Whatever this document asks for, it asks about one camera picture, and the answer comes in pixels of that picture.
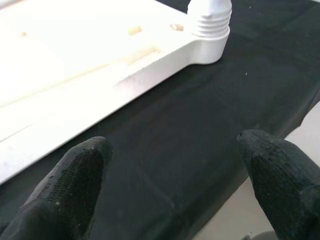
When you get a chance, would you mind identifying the black tablecloth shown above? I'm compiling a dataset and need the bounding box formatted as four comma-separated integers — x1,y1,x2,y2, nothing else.
0,0,320,240

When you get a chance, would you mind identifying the white plastic table top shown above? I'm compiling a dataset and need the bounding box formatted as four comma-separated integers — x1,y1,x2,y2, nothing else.
0,0,230,187

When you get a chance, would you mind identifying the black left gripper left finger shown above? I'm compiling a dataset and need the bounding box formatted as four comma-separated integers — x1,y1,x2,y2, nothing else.
0,136,113,240

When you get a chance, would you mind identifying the white plastic table leg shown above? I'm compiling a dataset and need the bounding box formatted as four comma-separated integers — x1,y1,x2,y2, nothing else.
186,0,231,38

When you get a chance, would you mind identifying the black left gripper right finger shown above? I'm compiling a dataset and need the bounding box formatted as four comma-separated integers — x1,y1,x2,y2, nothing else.
236,128,320,240

